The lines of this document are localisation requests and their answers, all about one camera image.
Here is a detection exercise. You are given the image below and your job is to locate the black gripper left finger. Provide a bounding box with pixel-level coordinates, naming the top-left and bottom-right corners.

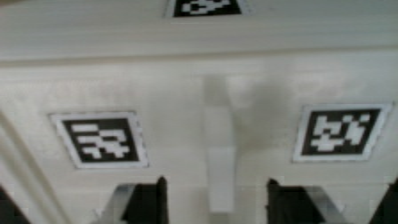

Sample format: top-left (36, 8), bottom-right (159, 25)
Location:
top-left (121, 177), bottom-right (169, 224)

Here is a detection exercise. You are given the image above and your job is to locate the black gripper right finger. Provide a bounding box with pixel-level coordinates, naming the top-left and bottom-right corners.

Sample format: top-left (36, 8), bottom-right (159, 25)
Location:
top-left (265, 179), bottom-right (326, 224)

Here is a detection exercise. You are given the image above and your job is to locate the white cabinet door panel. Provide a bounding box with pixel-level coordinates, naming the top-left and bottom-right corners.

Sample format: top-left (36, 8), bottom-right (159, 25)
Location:
top-left (0, 0), bottom-right (398, 61)
top-left (0, 49), bottom-right (398, 224)

